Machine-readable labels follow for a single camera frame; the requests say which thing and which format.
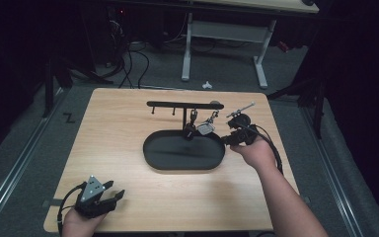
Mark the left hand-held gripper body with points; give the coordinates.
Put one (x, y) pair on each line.
(92, 197)

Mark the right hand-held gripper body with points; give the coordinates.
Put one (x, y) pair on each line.
(243, 133)

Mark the black key rack with tray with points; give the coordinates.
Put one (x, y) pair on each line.
(177, 151)

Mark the person's right hand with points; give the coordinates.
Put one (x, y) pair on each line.
(256, 154)

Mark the person's left hand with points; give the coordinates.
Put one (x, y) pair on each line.
(80, 225)

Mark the small white floor object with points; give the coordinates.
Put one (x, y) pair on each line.
(207, 85)

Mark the black metal stand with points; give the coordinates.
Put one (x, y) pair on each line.
(51, 85)
(316, 98)

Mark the desk with white legs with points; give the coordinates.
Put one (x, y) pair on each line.
(227, 31)

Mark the metal floor rail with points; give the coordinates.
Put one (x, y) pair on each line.
(334, 177)
(16, 168)

